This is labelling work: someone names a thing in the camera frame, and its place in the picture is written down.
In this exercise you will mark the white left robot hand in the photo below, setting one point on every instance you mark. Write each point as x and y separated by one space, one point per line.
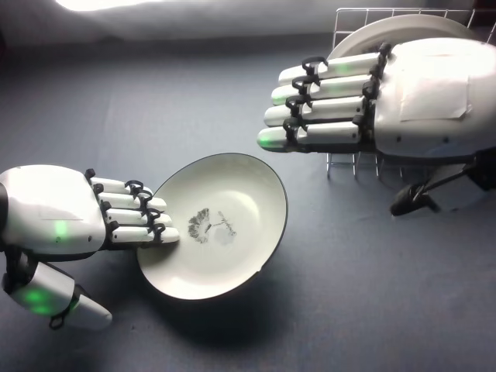
46 209

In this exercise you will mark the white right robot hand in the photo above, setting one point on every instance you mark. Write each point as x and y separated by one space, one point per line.
426 97

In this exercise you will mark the white plate with leaf print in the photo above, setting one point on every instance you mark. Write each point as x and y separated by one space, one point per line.
240 193
407 29

